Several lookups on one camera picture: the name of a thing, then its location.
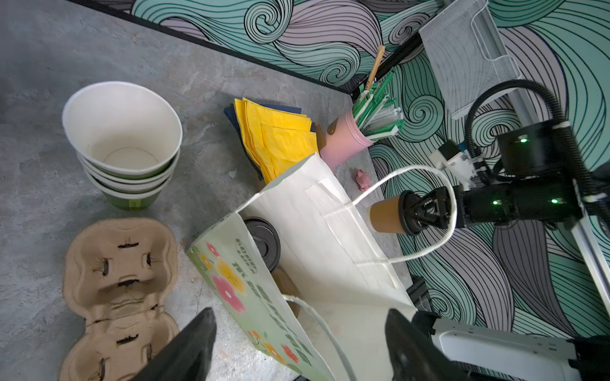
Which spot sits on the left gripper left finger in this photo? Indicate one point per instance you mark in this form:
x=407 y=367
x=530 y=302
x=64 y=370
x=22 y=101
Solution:
x=189 y=355

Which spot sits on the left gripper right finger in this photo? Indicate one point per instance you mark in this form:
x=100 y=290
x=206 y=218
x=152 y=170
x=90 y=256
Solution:
x=413 y=356

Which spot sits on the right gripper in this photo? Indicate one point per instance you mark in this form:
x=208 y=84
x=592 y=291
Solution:
x=539 y=188

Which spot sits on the white paper takeout bag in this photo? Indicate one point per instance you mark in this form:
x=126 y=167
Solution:
x=346 y=282

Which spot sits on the brown paper coffee cup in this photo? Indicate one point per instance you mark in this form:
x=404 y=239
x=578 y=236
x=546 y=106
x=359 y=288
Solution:
x=385 y=216

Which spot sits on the single pulp cup carrier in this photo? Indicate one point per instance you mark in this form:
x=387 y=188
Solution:
x=286 y=287

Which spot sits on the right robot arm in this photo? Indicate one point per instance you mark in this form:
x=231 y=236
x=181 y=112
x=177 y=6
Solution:
x=532 y=357

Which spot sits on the stack of pulp cup carriers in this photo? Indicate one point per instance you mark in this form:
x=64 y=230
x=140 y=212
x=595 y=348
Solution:
x=117 y=275

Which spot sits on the wrapped straws bundle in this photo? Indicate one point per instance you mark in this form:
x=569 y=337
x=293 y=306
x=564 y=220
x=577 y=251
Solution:
x=376 y=113

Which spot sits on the small pink toy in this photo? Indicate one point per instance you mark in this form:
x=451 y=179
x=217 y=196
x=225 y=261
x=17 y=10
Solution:
x=363 y=180

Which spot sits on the pink straw holder cup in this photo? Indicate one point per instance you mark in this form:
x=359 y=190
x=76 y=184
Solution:
x=342 y=140

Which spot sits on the stack of paper cups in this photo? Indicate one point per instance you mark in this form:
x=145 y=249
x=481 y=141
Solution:
x=127 y=138

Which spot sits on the yellow napkin stack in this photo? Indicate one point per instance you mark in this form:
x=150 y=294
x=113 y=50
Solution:
x=275 y=138

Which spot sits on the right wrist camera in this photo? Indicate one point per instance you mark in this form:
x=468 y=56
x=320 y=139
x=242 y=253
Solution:
x=449 y=157

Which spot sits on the clear acrylic wall holder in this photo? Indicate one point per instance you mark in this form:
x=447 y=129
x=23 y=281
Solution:
x=466 y=54

